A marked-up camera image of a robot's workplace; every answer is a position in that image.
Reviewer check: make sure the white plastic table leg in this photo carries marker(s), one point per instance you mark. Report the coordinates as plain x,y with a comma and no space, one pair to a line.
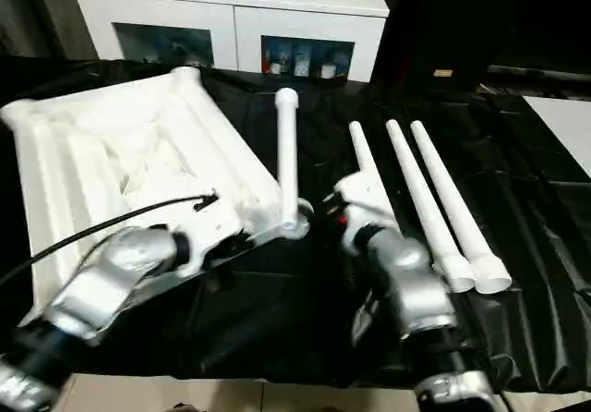
365,153
452,199
425,199
290,153

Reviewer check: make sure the white plastic table top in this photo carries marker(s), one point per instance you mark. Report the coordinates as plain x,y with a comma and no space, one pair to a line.
115,144

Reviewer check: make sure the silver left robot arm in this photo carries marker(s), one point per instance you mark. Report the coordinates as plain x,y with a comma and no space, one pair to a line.
101,287

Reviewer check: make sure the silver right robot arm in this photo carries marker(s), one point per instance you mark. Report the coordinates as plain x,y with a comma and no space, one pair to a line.
415,287

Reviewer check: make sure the black mat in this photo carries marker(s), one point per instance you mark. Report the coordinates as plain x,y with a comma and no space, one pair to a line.
277,315

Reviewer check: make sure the small yellow tag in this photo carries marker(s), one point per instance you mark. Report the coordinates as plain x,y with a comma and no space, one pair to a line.
442,73

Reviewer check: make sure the white board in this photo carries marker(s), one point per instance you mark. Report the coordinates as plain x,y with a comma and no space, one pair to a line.
563,125

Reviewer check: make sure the black bar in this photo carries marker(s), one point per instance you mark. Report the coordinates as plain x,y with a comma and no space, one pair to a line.
540,74

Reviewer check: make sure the grey curtain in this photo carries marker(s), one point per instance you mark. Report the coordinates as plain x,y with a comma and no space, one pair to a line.
41,10

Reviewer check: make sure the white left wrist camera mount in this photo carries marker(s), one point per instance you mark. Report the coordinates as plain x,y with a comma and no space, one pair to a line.
208,227

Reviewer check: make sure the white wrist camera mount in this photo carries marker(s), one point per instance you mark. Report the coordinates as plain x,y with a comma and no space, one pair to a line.
208,227
365,195

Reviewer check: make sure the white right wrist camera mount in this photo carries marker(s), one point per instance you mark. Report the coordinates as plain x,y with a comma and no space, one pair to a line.
365,195

